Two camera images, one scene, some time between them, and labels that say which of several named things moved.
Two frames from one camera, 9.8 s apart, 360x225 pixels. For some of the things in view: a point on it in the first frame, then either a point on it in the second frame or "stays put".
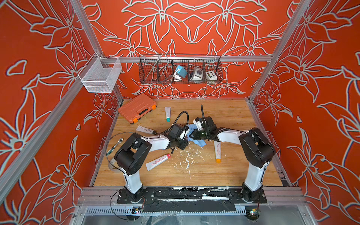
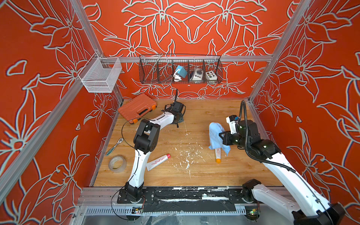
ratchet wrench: x=120 y=140 stays put
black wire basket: x=177 y=69 stays put
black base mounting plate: x=191 y=200 stays put
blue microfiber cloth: x=200 y=143 -> x=215 y=141
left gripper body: x=180 y=144 -> x=180 y=119
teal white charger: x=180 y=72 stays put
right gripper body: x=201 y=134 -> x=235 y=139
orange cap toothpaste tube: x=217 y=146 stays put
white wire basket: x=100 y=74 stays put
